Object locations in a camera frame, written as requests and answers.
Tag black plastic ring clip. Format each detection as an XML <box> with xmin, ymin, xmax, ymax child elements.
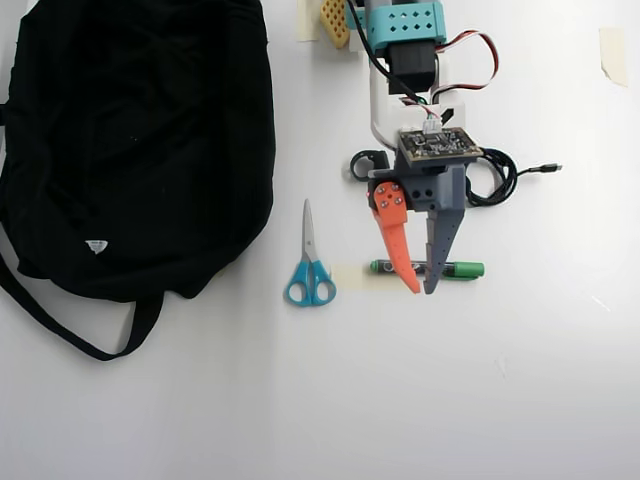
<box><xmin>349</xmin><ymin>149</ymin><xmax>389</xmax><ymax>182</ymax></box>

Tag thin black camera cable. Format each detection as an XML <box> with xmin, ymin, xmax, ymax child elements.
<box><xmin>345</xmin><ymin>0</ymin><xmax>436</xmax><ymax>109</ymax></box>

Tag red white black servo wire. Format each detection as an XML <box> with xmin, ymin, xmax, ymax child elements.
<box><xmin>429</xmin><ymin>30</ymin><xmax>501</xmax><ymax>101</ymax></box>

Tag long beige masking tape strip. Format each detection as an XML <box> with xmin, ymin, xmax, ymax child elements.
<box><xmin>332</xmin><ymin>264</ymin><xmax>418</xmax><ymax>292</ymax></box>

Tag yellow perforated robot base part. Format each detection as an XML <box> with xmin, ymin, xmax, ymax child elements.
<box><xmin>319</xmin><ymin>0</ymin><xmax>351</xmax><ymax>51</ymax></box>

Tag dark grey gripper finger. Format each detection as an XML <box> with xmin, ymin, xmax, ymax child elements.
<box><xmin>423</xmin><ymin>205</ymin><xmax>467</xmax><ymax>296</ymax></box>

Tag black fabric bag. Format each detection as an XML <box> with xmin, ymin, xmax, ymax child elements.
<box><xmin>0</xmin><ymin>0</ymin><xmax>278</xmax><ymax>362</ymax></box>

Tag coiled black USB cable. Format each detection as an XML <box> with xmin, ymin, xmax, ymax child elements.
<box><xmin>464</xmin><ymin>147</ymin><xmax>564</xmax><ymax>209</ymax></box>

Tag narrow beige masking tape strip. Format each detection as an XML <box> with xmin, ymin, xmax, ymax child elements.
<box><xmin>298</xmin><ymin>0</ymin><xmax>321</xmax><ymax>42</ymax></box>

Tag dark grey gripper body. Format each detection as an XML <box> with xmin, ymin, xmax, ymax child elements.
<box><xmin>368</xmin><ymin>160</ymin><xmax>469</xmax><ymax>213</ymax></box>

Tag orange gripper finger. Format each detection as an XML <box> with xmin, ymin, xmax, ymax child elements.
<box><xmin>370</xmin><ymin>181</ymin><xmax>421</xmax><ymax>295</ymax></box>

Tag torn beige masking tape strip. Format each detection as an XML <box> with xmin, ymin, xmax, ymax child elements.
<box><xmin>598</xmin><ymin>27</ymin><xmax>629</xmax><ymax>89</ymax></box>

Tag green marker with black barrel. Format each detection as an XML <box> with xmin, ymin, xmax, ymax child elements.
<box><xmin>369</xmin><ymin>258</ymin><xmax>486</xmax><ymax>282</ymax></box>

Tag blue-handled scissors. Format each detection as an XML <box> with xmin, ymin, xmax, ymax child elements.
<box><xmin>284</xmin><ymin>198</ymin><xmax>338</xmax><ymax>307</ymax></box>

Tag bare camera circuit board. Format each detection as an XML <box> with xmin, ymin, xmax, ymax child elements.
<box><xmin>398</xmin><ymin>127</ymin><xmax>485</xmax><ymax>164</ymax></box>

